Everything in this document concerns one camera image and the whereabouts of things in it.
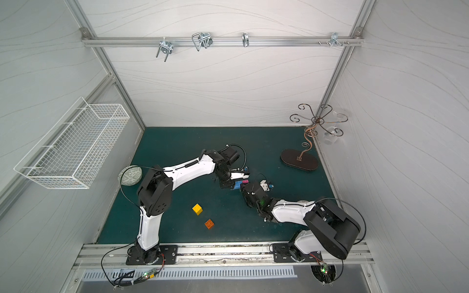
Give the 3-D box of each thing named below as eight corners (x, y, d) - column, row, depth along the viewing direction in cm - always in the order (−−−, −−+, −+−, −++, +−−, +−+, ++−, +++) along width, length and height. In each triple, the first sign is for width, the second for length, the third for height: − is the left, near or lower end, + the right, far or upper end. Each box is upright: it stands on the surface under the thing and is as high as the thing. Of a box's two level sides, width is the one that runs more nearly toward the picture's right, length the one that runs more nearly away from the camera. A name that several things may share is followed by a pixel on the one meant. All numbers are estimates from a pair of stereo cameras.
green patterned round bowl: (119, 187, 96) (114, 182, 92) (127, 170, 103) (122, 165, 99) (139, 187, 96) (135, 182, 92) (146, 170, 103) (142, 165, 99)
